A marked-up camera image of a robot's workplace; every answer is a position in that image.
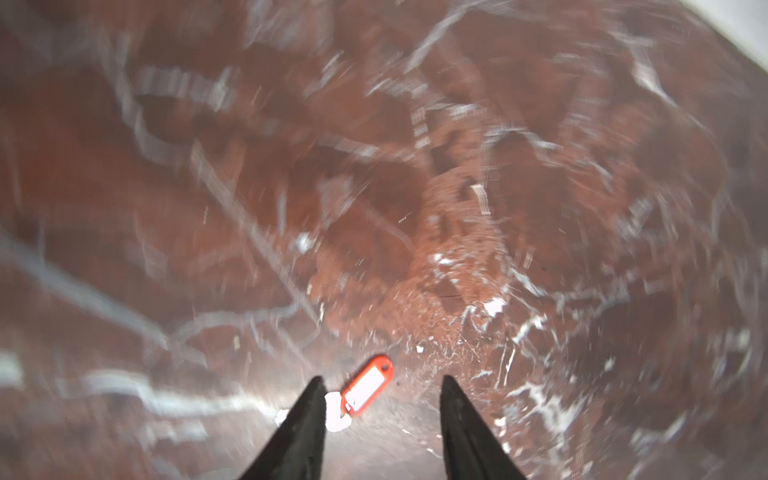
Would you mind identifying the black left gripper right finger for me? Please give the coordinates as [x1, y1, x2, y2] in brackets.
[440, 375, 527, 480]

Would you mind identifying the key with red tag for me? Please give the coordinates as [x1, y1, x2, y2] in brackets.
[276, 355, 395, 433]

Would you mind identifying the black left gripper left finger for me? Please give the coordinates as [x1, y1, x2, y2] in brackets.
[239, 376, 327, 480]

